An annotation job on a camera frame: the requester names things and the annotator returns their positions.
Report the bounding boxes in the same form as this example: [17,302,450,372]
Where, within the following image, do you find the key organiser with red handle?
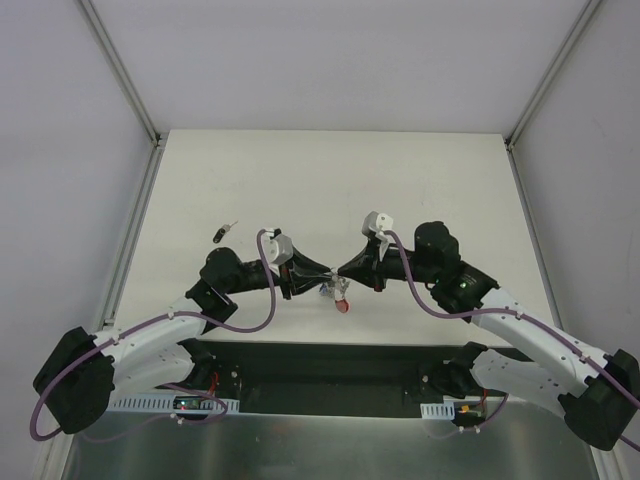
[319,272,350,314]

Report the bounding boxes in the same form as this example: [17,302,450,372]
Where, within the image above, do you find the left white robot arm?
[29,246,333,442]

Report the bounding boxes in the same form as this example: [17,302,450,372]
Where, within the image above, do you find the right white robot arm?
[338,219,639,451]

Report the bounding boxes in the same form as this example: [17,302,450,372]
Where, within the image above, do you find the key with black head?
[212,221,237,244]

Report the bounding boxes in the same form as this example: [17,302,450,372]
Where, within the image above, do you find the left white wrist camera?
[260,228,294,266]

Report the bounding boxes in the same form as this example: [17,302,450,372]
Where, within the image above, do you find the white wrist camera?
[260,228,294,266]
[361,211,393,261]

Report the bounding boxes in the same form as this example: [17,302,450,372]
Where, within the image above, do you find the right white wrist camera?
[361,211,393,261]

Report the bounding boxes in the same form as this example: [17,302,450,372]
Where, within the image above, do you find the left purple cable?
[29,228,281,442]

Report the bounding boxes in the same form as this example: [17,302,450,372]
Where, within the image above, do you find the purple cable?
[382,228,640,441]
[29,228,281,442]

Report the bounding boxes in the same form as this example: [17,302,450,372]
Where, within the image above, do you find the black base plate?
[179,340,565,418]

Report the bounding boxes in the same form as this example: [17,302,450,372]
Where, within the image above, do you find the right white cable duct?
[420,401,456,421]

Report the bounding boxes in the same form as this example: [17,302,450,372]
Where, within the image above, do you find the white cable duct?
[420,401,456,421]
[107,394,240,415]

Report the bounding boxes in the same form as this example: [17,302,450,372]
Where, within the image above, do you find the left aluminium frame post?
[74,0,165,148]

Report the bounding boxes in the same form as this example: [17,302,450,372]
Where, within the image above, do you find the aluminium frame post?
[504,0,606,153]
[74,0,165,148]

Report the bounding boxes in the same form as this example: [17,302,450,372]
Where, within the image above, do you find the left white cable duct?
[107,394,240,415]

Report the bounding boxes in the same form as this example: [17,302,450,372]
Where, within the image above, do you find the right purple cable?
[382,228,640,441]

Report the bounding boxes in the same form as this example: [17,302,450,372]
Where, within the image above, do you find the right aluminium frame post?
[504,0,606,153]

